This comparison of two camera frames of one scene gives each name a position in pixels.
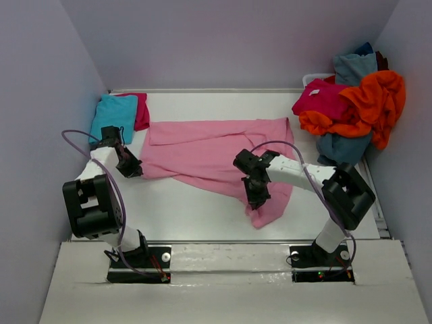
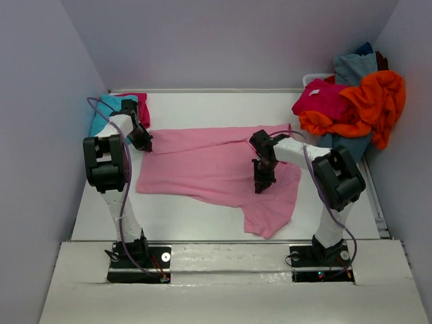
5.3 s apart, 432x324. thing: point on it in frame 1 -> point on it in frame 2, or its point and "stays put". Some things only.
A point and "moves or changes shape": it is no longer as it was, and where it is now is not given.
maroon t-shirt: [382, 62] stays put
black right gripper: [254, 199] -> [262, 181]
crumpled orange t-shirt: [374, 104] stays put
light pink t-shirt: [203, 150] moves or changes shape
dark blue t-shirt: [365, 50] stays put
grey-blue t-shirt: [350, 69] stays put
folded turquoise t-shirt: [119, 111] stays put
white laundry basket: [308, 77] stays put
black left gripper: [134, 169] -> [145, 144]
